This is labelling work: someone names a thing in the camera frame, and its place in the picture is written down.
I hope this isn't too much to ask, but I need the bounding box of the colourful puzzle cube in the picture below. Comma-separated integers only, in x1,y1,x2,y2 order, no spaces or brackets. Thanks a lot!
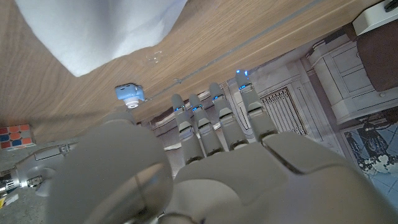
0,123,37,152

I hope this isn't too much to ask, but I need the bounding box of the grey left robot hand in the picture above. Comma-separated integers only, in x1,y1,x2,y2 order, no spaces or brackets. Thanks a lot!
46,68,398,224

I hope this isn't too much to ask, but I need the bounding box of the printed living room backdrop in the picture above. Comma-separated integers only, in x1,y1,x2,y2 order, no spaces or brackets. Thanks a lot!
136,18,398,218

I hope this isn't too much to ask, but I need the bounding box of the black power strip cable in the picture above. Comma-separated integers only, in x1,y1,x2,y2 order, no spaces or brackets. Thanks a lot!
384,0,398,13

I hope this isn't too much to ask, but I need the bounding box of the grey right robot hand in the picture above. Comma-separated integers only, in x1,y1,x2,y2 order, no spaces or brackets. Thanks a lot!
14,143,80,197

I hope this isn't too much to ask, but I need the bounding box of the white paper towel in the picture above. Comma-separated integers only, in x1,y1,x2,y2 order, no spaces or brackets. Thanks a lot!
14,0,189,78

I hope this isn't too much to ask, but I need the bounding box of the blue toy camera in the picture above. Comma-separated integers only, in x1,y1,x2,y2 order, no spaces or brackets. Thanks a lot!
114,82,146,109

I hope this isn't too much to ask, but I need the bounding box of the white power strip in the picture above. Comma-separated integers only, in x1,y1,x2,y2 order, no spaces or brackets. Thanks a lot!
352,0,398,37

